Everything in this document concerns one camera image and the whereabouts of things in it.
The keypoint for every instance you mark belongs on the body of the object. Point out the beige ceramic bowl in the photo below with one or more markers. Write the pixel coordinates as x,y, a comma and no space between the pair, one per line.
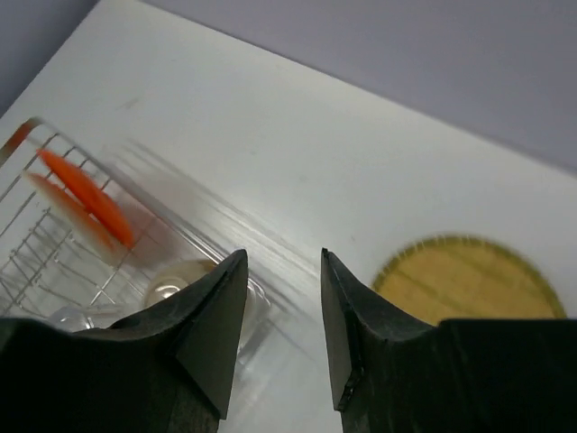
180,275

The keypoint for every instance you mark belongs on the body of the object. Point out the wire dish rack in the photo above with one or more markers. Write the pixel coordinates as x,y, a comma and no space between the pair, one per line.
61,263

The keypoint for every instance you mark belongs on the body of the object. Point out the orange plastic plate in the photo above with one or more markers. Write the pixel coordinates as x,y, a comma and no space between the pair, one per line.
95,200

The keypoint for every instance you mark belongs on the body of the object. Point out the yellow woven-pattern plate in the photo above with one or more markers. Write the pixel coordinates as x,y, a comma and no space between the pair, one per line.
465,276

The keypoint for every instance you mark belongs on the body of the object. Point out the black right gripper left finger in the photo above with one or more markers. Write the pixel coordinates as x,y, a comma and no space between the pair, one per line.
167,368

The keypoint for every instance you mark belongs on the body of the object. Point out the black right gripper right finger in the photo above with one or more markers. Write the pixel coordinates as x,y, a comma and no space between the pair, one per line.
391,372

